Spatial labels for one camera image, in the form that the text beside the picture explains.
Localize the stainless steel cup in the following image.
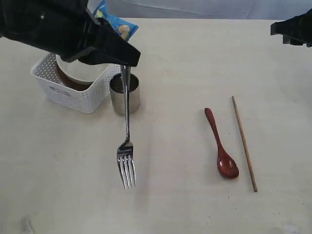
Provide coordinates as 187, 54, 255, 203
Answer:
109, 73, 140, 115

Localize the white perforated plastic basket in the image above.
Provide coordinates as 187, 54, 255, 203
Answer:
30, 53, 120, 114

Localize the white ceramic bowl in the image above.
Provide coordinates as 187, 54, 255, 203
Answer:
56, 55, 109, 84

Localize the blue chips bag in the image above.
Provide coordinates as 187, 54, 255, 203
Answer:
93, 0, 138, 41

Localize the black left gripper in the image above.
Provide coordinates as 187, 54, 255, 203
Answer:
0, 0, 141, 67

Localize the red-brown wooden spoon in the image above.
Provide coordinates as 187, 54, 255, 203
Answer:
204, 108, 239, 179

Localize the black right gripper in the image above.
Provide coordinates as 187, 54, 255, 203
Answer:
270, 9, 312, 47

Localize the wooden chopstick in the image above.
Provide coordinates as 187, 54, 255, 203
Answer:
232, 96, 258, 193

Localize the stainless steel fork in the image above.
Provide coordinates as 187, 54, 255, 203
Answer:
117, 65, 136, 189

